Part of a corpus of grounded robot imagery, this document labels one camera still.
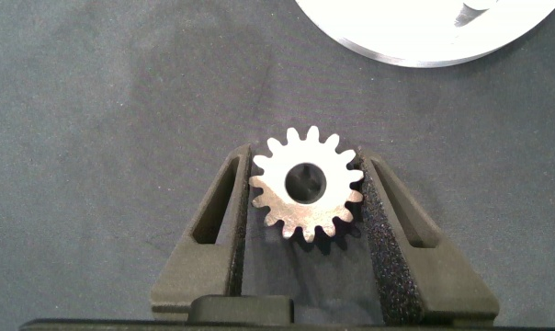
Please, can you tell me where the small steel spur gear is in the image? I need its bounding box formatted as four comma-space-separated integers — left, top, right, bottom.
248, 125, 366, 244

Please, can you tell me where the round white plate with pins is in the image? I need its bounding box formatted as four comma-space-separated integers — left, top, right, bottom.
294, 0, 555, 69

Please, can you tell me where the dark rectangular mat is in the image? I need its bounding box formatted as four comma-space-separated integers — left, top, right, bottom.
0, 0, 555, 331

